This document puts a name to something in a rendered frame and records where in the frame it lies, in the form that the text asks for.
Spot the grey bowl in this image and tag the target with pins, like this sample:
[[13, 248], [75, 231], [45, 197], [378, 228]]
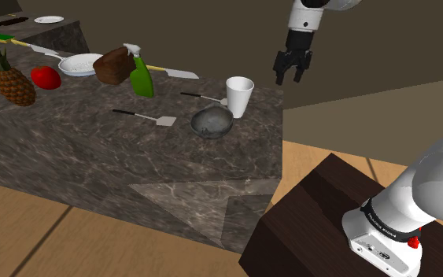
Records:
[[211, 123]]

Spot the red tomato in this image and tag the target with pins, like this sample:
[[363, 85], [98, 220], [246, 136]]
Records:
[[46, 78]]

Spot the brown bread loaf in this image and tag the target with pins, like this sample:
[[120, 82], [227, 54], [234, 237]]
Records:
[[113, 67]]

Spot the white cup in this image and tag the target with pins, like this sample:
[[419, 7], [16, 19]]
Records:
[[239, 96]]

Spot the dark brown robot stand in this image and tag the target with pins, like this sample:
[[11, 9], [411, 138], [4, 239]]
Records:
[[305, 218]]

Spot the green sponge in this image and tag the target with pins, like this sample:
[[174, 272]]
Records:
[[1, 37]]

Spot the white plate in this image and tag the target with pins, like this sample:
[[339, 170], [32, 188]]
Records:
[[49, 19]]

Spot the green spray bottle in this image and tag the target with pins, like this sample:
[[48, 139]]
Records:
[[142, 78]]

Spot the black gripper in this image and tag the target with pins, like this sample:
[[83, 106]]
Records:
[[298, 41]]

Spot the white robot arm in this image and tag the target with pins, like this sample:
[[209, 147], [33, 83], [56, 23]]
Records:
[[405, 199]]

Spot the white frying pan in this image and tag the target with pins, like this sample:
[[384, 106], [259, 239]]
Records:
[[78, 64]]

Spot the pineapple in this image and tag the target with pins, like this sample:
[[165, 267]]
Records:
[[14, 85]]

